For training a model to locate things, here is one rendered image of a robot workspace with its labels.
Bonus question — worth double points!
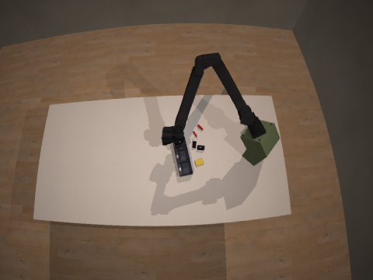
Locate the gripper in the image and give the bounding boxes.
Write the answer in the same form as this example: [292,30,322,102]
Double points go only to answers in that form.
[176,138,186,149]

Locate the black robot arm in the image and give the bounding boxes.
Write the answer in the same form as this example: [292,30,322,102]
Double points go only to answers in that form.
[162,53,266,145]

